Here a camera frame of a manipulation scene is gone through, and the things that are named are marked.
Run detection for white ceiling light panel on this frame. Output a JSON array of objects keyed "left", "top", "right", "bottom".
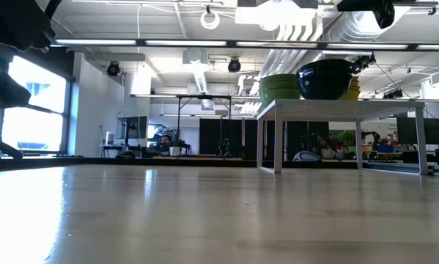
[{"left": 235, "top": 0, "right": 320, "bottom": 26}]

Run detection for overhead rail light bar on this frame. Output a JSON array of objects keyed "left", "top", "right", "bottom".
[{"left": 52, "top": 38, "right": 439, "bottom": 51}]

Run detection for white coiled cable ring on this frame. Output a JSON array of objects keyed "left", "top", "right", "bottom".
[{"left": 199, "top": 5, "right": 221, "bottom": 31}]

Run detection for black monitor on stand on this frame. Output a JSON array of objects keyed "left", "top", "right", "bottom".
[{"left": 115, "top": 115, "right": 149, "bottom": 148}]

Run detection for green leafy plant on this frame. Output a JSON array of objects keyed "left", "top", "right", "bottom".
[{"left": 336, "top": 130, "right": 357, "bottom": 147}]

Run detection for silver ceiling ducts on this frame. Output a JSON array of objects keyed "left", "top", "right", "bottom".
[{"left": 257, "top": 0, "right": 413, "bottom": 92}]

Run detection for black round ceiling spotlight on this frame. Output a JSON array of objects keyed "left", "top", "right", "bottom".
[
  {"left": 106, "top": 61, "right": 121, "bottom": 77},
  {"left": 227, "top": 57, "right": 242, "bottom": 73}
]

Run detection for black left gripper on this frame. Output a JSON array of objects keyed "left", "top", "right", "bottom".
[{"left": 0, "top": 0, "right": 58, "bottom": 52}]

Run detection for white perforated metal shelf riser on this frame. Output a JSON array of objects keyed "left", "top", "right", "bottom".
[{"left": 256, "top": 98, "right": 429, "bottom": 176}]

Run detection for large dark framed window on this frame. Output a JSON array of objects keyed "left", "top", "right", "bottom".
[{"left": 0, "top": 54, "right": 75, "bottom": 157}]

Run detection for person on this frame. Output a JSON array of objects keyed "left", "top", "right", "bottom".
[
  {"left": 158, "top": 134, "right": 173, "bottom": 152},
  {"left": 314, "top": 131, "right": 337, "bottom": 157}
]

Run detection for dark monitor screen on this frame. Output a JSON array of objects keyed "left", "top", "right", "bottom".
[{"left": 396, "top": 116, "right": 439, "bottom": 146}]

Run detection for white blue ball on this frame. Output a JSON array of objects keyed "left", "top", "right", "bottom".
[{"left": 292, "top": 150, "right": 322, "bottom": 163}]

